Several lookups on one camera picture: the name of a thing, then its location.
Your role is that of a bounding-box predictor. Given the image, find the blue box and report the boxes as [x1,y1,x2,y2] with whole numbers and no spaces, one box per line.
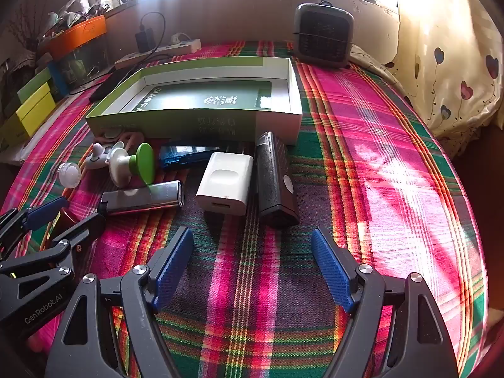
[48,61,69,97]

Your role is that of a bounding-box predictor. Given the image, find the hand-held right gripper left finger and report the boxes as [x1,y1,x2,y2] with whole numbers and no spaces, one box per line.
[45,226,195,378]

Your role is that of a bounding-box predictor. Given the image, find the dried branches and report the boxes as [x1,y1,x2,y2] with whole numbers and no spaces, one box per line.
[8,0,44,48]

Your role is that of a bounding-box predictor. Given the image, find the blue usb tester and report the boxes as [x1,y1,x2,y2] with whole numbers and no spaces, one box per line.
[158,144,221,171]

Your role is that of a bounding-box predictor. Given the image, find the dark grey electric shaver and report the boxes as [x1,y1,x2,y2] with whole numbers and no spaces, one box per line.
[255,131,301,228]

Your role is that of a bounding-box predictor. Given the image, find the plaid blanket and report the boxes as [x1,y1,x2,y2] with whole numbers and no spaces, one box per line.
[0,39,489,378]

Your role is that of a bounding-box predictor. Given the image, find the brown bottle red cap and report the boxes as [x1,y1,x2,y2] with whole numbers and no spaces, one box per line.
[46,209,81,249]

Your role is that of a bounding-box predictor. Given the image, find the white charger adapter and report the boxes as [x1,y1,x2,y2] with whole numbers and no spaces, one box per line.
[196,152,255,215]

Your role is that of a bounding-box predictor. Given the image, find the green cardboard box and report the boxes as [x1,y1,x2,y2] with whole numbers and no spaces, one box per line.
[85,56,304,146]

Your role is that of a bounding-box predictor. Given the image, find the white power strip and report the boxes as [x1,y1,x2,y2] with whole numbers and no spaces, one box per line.
[115,38,202,66]

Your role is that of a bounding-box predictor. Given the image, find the white dome gadget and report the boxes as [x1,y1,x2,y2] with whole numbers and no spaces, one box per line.
[84,144,115,171]

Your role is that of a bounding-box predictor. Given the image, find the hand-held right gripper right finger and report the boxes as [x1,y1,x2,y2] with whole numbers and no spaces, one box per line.
[310,227,461,378]

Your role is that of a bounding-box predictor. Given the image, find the green white spool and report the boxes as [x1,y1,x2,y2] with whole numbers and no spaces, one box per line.
[108,142,156,186]

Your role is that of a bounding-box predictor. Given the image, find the glass tank orange rim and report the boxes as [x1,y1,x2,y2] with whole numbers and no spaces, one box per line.
[47,15,112,89]

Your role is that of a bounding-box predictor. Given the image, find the yellow-green box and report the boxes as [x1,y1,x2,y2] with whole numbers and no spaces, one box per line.
[8,87,58,136]

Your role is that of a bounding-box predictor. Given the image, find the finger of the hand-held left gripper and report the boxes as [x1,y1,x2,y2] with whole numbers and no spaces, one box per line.
[0,213,106,282]
[0,196,70,258]

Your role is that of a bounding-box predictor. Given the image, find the clear white round cap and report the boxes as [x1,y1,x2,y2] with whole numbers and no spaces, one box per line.
[56,161,82,188]

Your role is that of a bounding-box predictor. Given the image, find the grey small heater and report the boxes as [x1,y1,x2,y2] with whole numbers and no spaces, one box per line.
[293,3,355,69]

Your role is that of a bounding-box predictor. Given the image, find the silver lighter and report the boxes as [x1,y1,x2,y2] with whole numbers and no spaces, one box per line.
[98,180,186,216]

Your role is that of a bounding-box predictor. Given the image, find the crumpled plastic bags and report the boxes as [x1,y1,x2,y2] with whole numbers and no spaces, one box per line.
[37,0,111,42]

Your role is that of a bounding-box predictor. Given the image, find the black phone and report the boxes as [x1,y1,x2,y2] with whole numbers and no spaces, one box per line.
[89,67,136,103]

